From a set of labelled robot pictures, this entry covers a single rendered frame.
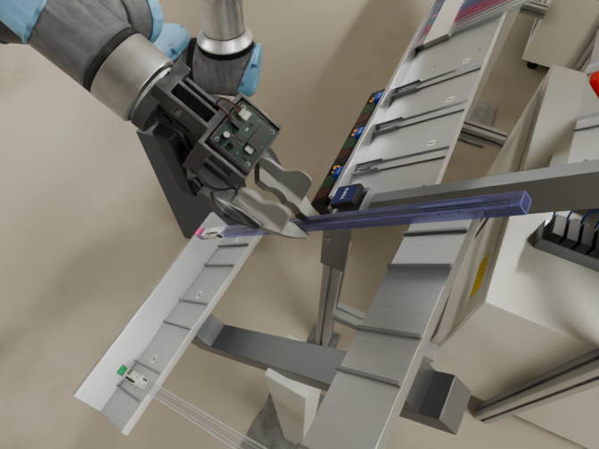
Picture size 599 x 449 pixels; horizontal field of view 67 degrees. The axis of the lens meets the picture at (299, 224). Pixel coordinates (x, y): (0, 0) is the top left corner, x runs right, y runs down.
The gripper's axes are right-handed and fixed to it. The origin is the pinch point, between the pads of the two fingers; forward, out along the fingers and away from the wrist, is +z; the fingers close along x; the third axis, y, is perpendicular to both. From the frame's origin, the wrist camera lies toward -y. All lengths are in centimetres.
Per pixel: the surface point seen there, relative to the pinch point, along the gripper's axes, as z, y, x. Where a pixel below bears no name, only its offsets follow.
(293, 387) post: 12.6, -8.6, -13.5
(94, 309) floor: -11, -119, -11
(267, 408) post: 44, -85, -10
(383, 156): 11.2, -18.2, 30.5
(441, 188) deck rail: 15.2, -1.9, 19.6
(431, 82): 11, -16, 50
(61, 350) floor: -12, -119, -26
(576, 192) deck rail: 22.9, 12.9, 19.6
